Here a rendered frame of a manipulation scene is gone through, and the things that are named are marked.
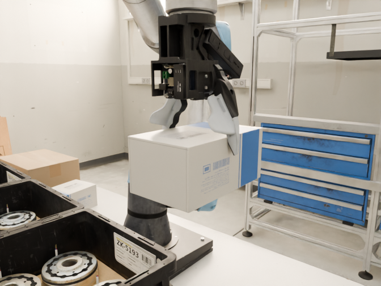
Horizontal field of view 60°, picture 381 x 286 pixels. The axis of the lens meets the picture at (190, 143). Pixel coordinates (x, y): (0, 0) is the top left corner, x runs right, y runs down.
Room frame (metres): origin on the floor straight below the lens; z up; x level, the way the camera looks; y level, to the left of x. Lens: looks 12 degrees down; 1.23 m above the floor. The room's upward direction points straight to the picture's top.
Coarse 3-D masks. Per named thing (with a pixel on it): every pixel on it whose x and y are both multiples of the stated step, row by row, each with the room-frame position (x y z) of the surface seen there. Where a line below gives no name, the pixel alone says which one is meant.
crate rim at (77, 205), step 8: (8, 184) 0.84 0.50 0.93; (16, 184) 0.85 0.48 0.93; (40, 184) 0.85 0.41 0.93; (56, 192) 0.78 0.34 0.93; (64, 200) 0.74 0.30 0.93; (72, 200) 0.73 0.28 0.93; (80, 208) 0.69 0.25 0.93; (48, 216) 0.64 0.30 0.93; (56, 216) 0.64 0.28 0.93; (24, 224) 0.61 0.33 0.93; (32, 224) 0.61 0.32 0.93; (0, 232) 0.57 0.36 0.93; (8, 232) 0.57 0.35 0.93
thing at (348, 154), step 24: (264, 144) 2.25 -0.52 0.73; (288, 144) 2.15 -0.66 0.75; (312, 144) 2.04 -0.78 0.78; (336, 144) 1.95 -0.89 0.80; (360, 144) 1.87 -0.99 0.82; (312, 168) 2.04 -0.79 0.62; (336, 168) 1.95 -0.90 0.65; (360, 168) 1.86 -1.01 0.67; (264, 192) 2.25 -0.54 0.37; (288, 192) 2.12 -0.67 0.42; (312, 192) 2.03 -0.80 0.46; (336, 192) 1.94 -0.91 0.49; (360, 192) 1.84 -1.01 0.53; (336, 216) 1.93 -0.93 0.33; (360, 216) 1.84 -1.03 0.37
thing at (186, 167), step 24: (144, 144) 0.46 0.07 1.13; (168, 144) 0.43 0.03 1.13; (192, 144) 0.43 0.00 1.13; (216, 144) 0.45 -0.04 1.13; (240, 144) 0.50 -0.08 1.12; (144, 168) 0.46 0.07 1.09; (168, 168) 0.43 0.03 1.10; (192, 168) 0.41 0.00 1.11; (216, 168) 0.45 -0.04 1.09; (240, 168) 0.51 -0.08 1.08; (144, 192) 0.46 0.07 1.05; (168, 192) 0.43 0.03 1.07; (192, 192) 0.41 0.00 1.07; (216, 192) 0.46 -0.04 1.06
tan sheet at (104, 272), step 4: (100, 264) 0.62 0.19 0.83; (104, 264) 0.62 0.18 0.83; (100, 268) 0.61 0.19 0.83; (104, 268) 0.61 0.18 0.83; (108, 268) 0.61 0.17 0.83; (100, 272) 0.59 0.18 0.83; (104, 272) 0.59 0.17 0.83; (108, 272) 0.59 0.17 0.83; (112, 272) 0.59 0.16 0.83; (40, 276) 0.58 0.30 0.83; (100, 276) 0.58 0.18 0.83; (104, 276) 0.58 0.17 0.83; (108, 276) 0.58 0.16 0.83; (112, 276) 0.58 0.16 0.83; (116, 276) 0.58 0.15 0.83; (120, 276) 0.58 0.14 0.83; (40, 280) 0.57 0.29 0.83; (100, 280) 0.57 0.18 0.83; (104, 280) 0.57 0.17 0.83
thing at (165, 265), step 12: (60, 216) 0.64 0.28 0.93; (72, 216) 0.65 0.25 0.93; (96, 216) 0.64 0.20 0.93; (24, 228) 0.59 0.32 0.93; (36, 228) 0.60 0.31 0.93; (120, 228) 0.59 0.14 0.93; (0, 240) 0.55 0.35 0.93; (144, 240) 0.55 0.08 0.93; (156, 252) 0.51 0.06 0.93; (168, 252) 0.50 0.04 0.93; (156, 264) 0.47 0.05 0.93; (168, 264) 0.47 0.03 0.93; (144, 276) 0.44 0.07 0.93; (156, 276) 0.45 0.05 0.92; (168, 276) 0.47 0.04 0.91
